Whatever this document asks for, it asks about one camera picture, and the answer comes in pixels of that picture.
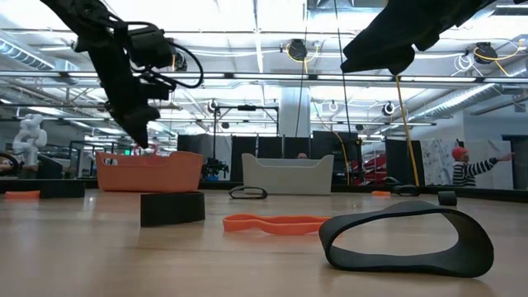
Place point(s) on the small black ceiling reel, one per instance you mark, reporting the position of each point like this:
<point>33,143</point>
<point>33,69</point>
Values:
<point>387,109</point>

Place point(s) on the person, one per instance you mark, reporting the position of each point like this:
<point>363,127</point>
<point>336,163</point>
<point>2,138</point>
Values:
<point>302,156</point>
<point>464,173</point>

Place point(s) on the red background object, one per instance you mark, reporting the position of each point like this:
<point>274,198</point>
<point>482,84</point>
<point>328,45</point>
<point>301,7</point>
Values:
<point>377,169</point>

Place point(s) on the orange plastic basket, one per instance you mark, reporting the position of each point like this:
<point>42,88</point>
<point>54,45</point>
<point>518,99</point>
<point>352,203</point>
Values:
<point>148,173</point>

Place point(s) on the black background table frame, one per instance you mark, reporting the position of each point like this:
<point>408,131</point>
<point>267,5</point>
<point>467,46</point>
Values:
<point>92,142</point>

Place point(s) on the white square column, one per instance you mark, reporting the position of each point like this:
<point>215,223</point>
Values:
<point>290,111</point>

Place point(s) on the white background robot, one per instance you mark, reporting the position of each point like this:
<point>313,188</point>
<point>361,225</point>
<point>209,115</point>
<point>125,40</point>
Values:
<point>29,140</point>

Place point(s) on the black aluminium table frame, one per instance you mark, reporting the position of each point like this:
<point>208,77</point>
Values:
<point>222,185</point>

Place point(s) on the plain white cloth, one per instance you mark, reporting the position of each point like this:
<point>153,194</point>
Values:
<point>491,179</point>

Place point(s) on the patterned white cloth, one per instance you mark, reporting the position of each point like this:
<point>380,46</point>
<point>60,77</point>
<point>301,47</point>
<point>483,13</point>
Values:
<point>433,161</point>

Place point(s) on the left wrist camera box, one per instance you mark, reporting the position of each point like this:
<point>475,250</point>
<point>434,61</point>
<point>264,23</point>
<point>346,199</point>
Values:
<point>150,47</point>

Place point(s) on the white plastic basket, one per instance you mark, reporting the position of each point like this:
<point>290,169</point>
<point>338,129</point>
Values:
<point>288,175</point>

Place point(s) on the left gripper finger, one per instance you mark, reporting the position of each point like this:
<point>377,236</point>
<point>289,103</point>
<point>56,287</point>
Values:
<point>138,128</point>

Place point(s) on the black round bin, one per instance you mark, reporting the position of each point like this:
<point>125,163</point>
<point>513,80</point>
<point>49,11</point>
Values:
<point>49,169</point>

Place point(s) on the black tubular stand frame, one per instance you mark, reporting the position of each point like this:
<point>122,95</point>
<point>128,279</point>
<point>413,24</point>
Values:
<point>246,107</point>

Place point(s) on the orange rubber band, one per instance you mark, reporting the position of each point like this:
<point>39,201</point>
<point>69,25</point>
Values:
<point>380,193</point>
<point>280,226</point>
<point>22,195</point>

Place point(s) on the black partition panel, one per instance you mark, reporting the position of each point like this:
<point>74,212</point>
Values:
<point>396,161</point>
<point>268,146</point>
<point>326,142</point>
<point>189,144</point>

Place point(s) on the black background robot arm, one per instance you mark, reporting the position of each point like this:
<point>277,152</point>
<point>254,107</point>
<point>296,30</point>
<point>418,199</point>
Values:
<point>216,167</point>

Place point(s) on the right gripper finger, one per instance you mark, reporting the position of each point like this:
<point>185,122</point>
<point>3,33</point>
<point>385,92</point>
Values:
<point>379,55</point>

